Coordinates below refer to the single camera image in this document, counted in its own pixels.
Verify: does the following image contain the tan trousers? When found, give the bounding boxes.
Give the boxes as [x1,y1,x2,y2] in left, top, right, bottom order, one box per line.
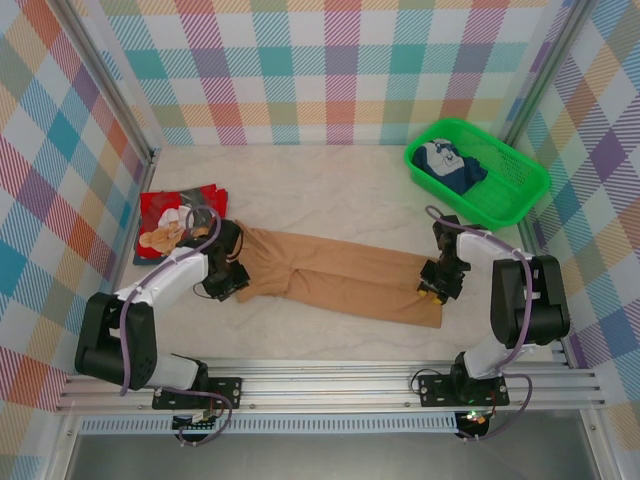
[233,227,446,330]

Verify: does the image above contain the navy and white t-shirt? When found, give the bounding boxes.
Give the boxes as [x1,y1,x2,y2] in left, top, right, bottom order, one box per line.
[411,137,489,197]

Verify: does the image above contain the red printed t-shirt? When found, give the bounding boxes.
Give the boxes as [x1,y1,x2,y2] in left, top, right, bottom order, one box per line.
[132,183,230,268]

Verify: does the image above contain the green plastic basket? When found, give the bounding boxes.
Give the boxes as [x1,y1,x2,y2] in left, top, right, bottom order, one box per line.
[402,117,552,232]

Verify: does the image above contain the grey metal shelf panel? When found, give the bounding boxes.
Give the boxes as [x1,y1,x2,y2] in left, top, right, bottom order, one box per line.
[63,431,602,480]

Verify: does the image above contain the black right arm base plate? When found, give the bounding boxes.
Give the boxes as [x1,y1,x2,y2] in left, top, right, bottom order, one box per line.
[416,371,512,409]

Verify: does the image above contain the aluminium mounting rail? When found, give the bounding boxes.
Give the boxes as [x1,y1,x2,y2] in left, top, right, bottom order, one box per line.
[53,356,609,417]

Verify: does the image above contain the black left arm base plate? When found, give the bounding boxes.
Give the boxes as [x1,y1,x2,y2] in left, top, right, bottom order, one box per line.
[151,376,244,413]

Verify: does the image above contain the slotted grey cable duct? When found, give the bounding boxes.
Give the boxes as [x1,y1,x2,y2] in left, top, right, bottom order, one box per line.
[79,416,459,436]

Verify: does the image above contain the aluminium frame post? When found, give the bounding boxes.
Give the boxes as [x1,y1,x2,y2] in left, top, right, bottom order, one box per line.
[57,0,157,167]
[501,0,597,147]

